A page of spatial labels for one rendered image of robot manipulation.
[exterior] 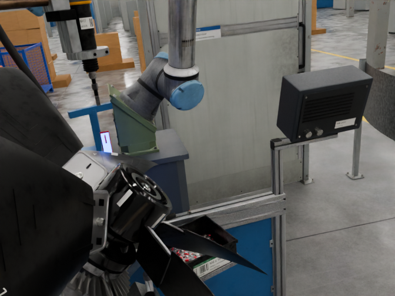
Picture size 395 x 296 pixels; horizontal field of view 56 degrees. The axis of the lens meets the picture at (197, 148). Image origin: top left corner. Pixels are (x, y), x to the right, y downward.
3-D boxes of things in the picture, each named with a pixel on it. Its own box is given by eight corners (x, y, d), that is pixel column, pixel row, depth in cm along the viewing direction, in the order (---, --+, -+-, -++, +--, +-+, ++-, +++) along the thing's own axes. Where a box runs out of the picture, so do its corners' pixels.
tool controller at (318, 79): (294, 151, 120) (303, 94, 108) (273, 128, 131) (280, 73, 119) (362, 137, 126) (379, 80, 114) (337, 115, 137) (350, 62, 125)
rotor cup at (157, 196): (135, 285, 61) (188, 228, 60) (60, 244, 55) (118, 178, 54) (125, 236, 74) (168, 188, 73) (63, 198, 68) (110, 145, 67)
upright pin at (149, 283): (147, 301, 78) (142, 277, 76) (146, 294, 80) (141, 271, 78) (157, 298, 79) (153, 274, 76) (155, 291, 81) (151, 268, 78)
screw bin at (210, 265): (172, 294, 96) (168, 273, 93) (145, 261, 110) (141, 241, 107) (240, 259, 106) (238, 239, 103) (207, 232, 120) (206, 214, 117)
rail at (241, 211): (10, 285, 110) (2, 263, 107) (12, 276, 113) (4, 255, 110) (285, 214, 131) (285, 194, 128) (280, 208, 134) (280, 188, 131)
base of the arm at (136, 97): (116, 91, 141) (132, 70, 140) (147, 113, 148) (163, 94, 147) (121, 102, 128) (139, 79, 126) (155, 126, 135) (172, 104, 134)
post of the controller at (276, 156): (275, 195, 127) (274, 142, 120) (271, 191, 130) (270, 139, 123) (283, 194, 128) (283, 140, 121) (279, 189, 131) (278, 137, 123)
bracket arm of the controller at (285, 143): (274, 151, 121) (274, 142, 120) (270, 148, 124) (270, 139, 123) (337, 137, 126) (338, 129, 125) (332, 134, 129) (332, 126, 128)
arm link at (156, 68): (156, 88, 145) (177, 60, 144) (171, 104, 136) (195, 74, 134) (134, 72, 136) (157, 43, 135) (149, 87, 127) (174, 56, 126)
